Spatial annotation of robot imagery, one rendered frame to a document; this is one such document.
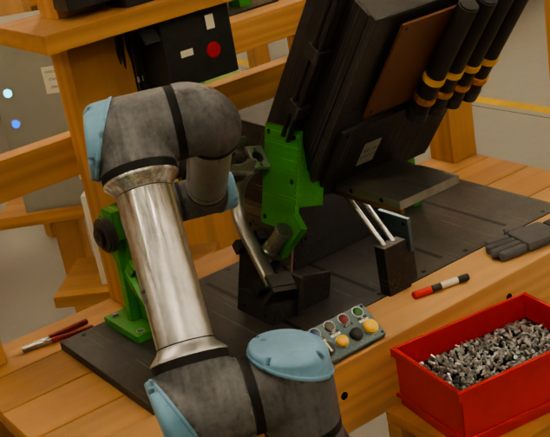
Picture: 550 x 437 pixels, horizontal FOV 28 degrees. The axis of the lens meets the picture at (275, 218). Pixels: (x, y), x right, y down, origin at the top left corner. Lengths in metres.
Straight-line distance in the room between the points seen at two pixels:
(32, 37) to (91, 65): 0.18
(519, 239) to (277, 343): 0.95
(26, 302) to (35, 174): 2.52
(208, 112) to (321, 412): 0.47
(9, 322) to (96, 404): 2.63
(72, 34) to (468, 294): 0.93
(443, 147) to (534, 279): 0.74
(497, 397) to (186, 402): 0.63
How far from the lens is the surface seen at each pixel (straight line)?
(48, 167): 2.39
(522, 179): 2.82
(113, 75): 2.33
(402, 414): 2.05
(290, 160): 2.16
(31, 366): 2.33
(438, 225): 2.55
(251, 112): 2.44
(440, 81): 2.09
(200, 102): 1.62
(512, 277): 2.30
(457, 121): 2.96
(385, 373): 2.12
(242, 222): 2.28
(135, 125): 1.60
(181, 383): 1.53
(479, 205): 2.64
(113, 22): 2.19
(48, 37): 2.13
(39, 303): 4.83
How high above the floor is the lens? 1.91
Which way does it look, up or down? 22 degrees down
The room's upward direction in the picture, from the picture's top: 10 degrees counter-clockwise
